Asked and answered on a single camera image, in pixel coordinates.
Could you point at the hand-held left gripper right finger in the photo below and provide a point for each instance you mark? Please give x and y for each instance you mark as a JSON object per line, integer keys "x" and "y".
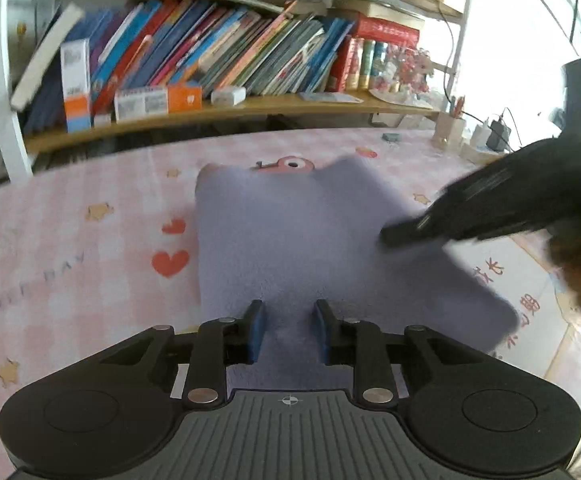
{"x": 321, "y": 335}

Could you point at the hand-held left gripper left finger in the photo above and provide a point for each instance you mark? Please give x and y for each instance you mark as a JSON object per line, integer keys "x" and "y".
{"x": 256, "y": 335}

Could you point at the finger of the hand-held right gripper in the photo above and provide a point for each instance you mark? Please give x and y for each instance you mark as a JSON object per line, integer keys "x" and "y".
{"x": 405, "y": 232}

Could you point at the lavender fleece garment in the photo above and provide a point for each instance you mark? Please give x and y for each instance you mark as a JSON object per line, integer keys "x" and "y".
{"x": 295, "y": 240}

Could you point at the white power strip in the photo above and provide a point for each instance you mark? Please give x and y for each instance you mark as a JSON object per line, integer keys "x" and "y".
{"x": 480, "y": 155}

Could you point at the black power adapter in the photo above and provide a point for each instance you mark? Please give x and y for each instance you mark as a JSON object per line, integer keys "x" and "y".
{"x": 499, "y": 135}

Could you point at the white plug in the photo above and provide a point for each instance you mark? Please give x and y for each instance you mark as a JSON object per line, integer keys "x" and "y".
{"x": 479, "y": 134}

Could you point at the white pen cup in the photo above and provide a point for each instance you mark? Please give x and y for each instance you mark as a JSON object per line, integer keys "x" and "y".
{"x": 448, "y": 130}

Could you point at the small grey object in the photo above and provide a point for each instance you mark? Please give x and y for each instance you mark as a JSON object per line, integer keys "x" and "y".
{"x": 390, "y": 137}

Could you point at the paper sheet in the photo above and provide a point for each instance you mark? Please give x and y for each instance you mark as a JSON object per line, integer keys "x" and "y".
{"x": 330, "y": 98}

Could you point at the pink flower ornament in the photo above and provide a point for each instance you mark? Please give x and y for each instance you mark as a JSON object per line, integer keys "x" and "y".
{"x": 413, "y": 67}

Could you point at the wooden bookshelf board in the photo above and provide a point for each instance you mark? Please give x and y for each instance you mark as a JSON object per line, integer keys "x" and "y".
{"x": 270, "y": 107}

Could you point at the red boxed book set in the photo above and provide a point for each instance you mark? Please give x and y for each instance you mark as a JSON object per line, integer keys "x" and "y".
{"x": 385, "y": 32}

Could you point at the small white box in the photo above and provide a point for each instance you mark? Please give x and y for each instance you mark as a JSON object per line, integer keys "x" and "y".
{"x": 228, "y": 95}

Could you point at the long white orange box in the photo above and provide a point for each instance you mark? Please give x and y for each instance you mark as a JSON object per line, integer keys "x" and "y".
{"x": 158, "y": 101}

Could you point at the row of colourful books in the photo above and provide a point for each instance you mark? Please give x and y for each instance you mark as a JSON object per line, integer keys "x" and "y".
{"x": 220, "y": 45}

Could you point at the tall white orange box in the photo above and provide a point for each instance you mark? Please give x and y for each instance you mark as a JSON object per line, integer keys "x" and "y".
{"x": 76, "y": 85}

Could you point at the white leaning book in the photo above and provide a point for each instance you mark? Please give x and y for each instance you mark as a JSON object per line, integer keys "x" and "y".
{"x": 40, "y": 65}

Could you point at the white metal shelf frame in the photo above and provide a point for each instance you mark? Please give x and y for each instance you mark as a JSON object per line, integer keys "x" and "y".
{"x": 0, "y": 85}

